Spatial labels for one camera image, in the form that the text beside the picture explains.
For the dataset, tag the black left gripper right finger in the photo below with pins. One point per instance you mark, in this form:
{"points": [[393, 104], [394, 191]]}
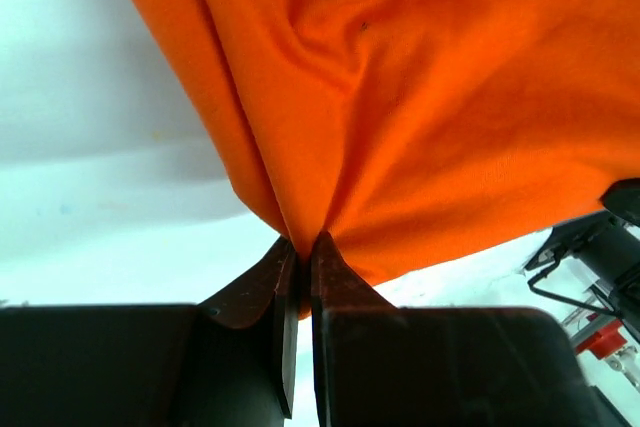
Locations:
{"points": [[379, 365]]}

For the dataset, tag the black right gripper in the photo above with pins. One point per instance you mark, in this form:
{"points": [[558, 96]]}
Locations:
{"points": [[622, 199]]}

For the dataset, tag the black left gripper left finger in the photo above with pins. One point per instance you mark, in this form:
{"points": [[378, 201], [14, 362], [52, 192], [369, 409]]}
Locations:
{"points": [[227, 361]]}

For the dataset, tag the orange t shirt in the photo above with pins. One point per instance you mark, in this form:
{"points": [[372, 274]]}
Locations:
{"points": [[413, 131]]}

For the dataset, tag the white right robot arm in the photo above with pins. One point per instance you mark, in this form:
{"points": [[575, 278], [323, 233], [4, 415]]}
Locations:
{"points": [[602, 242]]}

